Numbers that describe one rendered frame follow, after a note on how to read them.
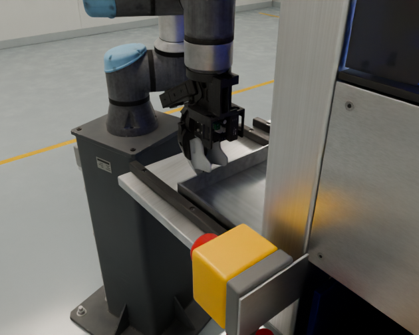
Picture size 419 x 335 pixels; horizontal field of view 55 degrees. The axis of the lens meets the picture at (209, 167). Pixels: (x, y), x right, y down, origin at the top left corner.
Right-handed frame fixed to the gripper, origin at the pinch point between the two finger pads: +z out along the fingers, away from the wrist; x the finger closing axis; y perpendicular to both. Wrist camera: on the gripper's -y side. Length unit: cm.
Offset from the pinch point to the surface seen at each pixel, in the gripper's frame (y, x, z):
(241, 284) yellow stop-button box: 32.8, -20.6, -12.1
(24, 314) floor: -75, -29, 93
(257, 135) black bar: -5.7, 20.4, 1.7
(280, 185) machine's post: 29.1, -12.4, -17.4
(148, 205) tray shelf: -1.0, -10.9, 3.8
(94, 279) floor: -75, 0, 93
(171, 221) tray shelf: 5.6, -10.5, 3.4
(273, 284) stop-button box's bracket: 33.7, -17.4, -10.7
